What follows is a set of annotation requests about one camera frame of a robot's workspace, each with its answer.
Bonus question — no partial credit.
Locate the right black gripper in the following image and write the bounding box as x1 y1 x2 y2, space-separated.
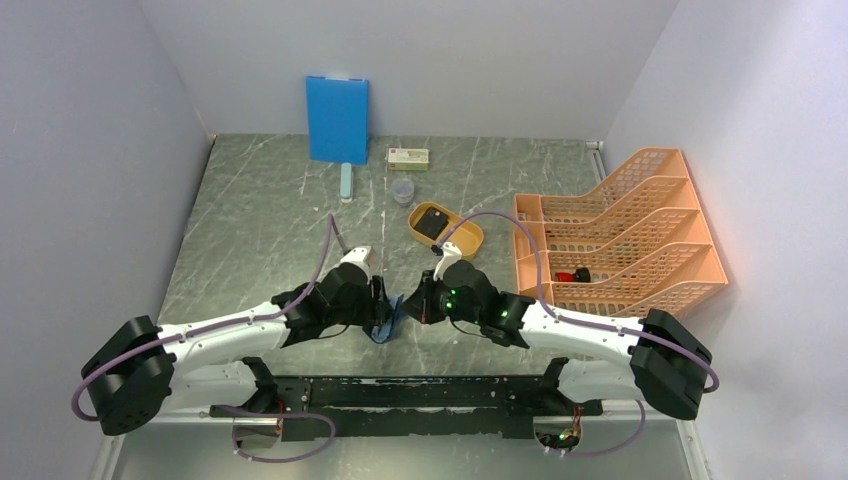
400 269 483 325

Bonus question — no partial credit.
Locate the dark blue card holder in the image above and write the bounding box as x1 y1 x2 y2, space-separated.
367 294 405 344

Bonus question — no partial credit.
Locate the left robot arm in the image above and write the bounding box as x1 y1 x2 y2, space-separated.
72 263 396 436

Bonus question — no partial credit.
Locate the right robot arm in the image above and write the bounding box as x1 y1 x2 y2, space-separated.
401 260 717 420

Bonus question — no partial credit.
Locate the black card in tray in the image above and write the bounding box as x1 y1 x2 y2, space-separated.
415 207 449 241

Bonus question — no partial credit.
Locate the yellow oval tray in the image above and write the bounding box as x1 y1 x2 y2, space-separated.
407 201 485 261

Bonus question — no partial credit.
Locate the small clear plastic cup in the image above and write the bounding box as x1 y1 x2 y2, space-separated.
390 177 415 207

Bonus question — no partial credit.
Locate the small red white box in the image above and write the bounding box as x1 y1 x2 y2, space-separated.
386 148 430 171

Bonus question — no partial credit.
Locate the light blue eraser stick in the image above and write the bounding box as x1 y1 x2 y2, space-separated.
339 163 353 203

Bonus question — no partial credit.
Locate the red black object in rack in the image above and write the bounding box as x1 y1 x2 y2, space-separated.
553 267 592 283

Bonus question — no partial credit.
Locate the blue board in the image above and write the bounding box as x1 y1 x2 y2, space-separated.
305 76 370 166

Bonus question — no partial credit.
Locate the orange file organizer rack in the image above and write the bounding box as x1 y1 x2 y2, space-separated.
512 147 728 317

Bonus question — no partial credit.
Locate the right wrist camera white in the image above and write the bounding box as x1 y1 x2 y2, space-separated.
433 241 463 281

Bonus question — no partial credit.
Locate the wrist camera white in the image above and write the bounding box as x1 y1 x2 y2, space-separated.
433 241 463 281
339 246 379 277

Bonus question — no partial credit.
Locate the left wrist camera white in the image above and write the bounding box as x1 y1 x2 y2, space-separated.
339 246 379 277

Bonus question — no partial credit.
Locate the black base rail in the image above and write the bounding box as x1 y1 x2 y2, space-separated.
209 357 603 442

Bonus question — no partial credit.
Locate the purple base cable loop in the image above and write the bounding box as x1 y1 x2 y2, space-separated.
231 410 337 464

